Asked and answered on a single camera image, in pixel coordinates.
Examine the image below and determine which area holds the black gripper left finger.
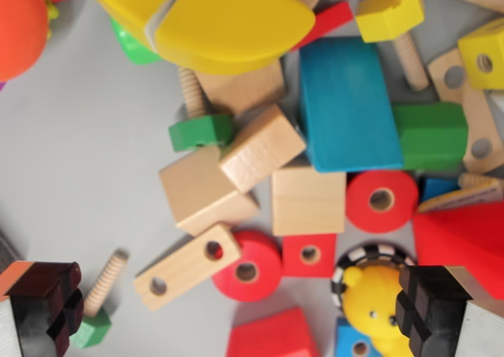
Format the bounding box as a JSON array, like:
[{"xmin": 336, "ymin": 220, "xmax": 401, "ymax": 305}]
[{"xmin": 0, "ymin": 260, "xmax": 84, "ymax": 357}]

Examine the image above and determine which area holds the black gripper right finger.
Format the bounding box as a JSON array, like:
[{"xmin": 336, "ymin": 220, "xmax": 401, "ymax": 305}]
[{"xmin": 395, "ymin": 265, "xmax": 504, "ymax": 357}]

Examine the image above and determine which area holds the green head wooden bolt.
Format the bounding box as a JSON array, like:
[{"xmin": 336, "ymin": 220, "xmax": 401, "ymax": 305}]
[
  {"xmin": 69, "ymin": 248, "xmax": 131, "ymax": 350},
  {"xmin": 168, "ymin": 65, "xmax": 236, "ymax": 153}
]

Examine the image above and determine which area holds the yellow rubber bear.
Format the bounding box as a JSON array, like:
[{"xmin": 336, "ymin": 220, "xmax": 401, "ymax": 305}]
[{"xmin": 341, "ymin": 264, "xmax": 411, "ymax": 357}]

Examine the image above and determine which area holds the large red pyramid block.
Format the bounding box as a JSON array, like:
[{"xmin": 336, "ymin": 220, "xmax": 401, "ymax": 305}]
[{"xmin": 412, "ymin": 203, "xmax": 504, "ymax": 302}]

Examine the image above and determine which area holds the blue cube with hole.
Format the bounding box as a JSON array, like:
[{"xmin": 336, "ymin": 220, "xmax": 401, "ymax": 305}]
[{"xmin": 334, "ymin": 316, "xmax": 382, "ymax": 357}]

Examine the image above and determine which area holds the red wooden wheel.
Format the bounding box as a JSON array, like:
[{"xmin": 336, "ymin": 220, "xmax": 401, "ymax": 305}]
[
  {"xmin": 211, "ymin": 230, "xmax": 284, "ymax": 304},
  {"xmin": 345, "ymin": 169, "xmax": 421, "ymax": 234}
]

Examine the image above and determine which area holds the thin wooden stick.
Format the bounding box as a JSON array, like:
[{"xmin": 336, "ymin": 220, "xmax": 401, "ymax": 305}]
[{"xmin": 416, "ymin": 173, "xmax": 504, "ymax": 215}]

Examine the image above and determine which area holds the small blue wooden piece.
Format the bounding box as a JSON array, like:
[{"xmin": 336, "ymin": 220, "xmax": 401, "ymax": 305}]
[{"xmin": 417, "ymin": 177, "xmax": 461, "ymax": 205}]

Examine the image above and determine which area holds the wooden plank with holes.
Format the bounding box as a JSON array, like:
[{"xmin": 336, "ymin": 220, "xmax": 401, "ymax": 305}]
[
  {"xmin": 132, "ymin": 222, "xmax": 243, "ymax": 312},
  {"xmin": 426, "ymin": 48, "xmax": 504, "ymax": 176}
]

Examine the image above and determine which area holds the red square wooden nut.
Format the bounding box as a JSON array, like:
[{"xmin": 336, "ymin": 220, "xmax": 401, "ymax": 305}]
[{"xmin": 281, "ymin": 232, "xmax": 339, "ymax": 280}]

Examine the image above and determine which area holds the red wooden roof block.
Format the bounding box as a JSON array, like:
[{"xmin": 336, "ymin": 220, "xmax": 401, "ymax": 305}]
[{"xmin": 224, "ymin": 306, "xmax": 323, "ymax": 357}]

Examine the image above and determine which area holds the plain wooden cube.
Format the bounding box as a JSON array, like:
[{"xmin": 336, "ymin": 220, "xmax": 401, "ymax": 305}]
[{"xmin": 270, "ymin": 166, "xmax": 348, "ymax": 237}]

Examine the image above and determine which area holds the green wooden block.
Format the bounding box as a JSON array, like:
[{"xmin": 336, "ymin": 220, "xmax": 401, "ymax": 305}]
[{"xmin": 391, "ymin": 101, "xmax": 470, "ymax": 173}]

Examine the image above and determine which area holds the pale wooden wedge block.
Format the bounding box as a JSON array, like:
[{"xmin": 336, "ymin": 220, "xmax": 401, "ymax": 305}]
[{"xmin": 157, "ymin": 143, "xmax": 261, "ymax": 237}]

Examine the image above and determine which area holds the teal wooden block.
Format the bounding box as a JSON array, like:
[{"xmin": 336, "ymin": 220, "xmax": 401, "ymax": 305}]
[{"xmin": 297, "ymin": 36, "xmax": 406, "ymax": 174}]

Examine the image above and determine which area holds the yellow cube with holes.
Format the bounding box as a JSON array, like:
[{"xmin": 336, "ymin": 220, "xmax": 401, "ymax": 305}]
[{"xmin": 457, "ymin": 17, "xmax": 504, "ymax": 91}]

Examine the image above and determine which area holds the plain wooden rectangular block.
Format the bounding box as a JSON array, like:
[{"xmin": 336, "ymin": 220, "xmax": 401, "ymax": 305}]
[{"xmin": 219, "ymin": 103, "xmax": 308, "ymax": 195}]

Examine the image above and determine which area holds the bright green plastic piece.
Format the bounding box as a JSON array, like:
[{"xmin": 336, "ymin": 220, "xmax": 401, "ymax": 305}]
[{"xmin": 109, "ymin": 16, "xmax": 163, "ymax": 66}]

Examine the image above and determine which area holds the orange foam ball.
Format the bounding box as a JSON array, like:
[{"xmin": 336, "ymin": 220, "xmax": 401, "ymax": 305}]
[{"xmin": 0, "ymin": 0, "xmax": 51, "ymax": 83}]

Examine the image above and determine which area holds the yellow green rubber toy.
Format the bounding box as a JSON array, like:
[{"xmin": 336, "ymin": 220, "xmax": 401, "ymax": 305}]
[{"xmin": 44, "ymin": 0, "xmax": 61, "ymax": 39}]

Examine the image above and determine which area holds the brown wooden block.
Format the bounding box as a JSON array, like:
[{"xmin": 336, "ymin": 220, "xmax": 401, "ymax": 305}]
[{"xmin": 195, "ymin": 59, "xmax": 287, "ymax": 117}]

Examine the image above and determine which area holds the yellow head wooden bolt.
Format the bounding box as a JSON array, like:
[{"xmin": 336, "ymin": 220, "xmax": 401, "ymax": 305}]
[{"xmin": 354, "ymin": 0, "xmax": 431, "ymax": 93}]

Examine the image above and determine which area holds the flat red wooden piece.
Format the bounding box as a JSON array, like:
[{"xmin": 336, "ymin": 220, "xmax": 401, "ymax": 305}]
[{"xmin": 290, "ymin": 1, "xmax": 354, "ymax": 54}]

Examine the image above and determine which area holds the yellow sliced wooden banana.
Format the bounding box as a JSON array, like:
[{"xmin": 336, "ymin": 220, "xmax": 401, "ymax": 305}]
[{"xmin": 77, "ymin": 0, "xmax": 317, "ymax": 77}]

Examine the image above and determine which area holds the black white checkered ring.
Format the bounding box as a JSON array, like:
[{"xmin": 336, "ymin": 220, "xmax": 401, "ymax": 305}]
[{"xmin": 330, "ymin": 242, "xmax": 417, "ymax": 307}]

